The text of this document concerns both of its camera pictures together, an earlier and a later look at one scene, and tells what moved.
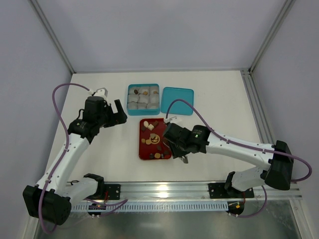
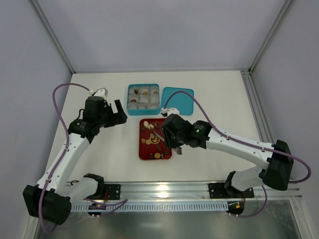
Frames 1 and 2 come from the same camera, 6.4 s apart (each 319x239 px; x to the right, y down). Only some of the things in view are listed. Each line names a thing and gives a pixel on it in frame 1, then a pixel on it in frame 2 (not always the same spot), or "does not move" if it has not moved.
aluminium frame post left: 41,15 does not move
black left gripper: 112,115 does not move
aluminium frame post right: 282,14 does not move
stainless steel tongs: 185,159 -> 178,150
